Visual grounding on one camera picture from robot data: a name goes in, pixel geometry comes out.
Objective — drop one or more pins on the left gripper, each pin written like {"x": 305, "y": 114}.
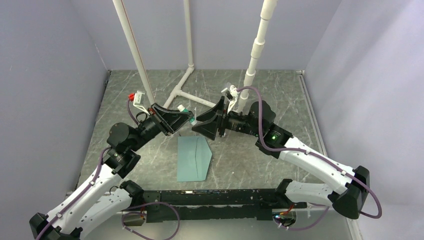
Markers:
{"x": 169, "y": 120}

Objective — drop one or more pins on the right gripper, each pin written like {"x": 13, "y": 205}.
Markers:
{"x": 209, "y": 129}

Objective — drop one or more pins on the teal envelope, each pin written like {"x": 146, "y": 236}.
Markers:
{"x": 193, "y": 159}

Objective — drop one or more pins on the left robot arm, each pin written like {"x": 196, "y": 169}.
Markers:
{"x": 88, "y": 206}

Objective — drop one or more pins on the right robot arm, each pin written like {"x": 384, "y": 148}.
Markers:
{"x": 342, "y": 187}

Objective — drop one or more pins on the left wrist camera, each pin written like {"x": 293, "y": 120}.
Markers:
{"x": 137, "y": 99}

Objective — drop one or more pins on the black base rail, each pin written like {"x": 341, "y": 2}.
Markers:
{"x": 169, "y": 205}

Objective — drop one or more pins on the white PVC pipe frame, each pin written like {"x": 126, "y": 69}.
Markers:
{"x": 267, "y": 10}

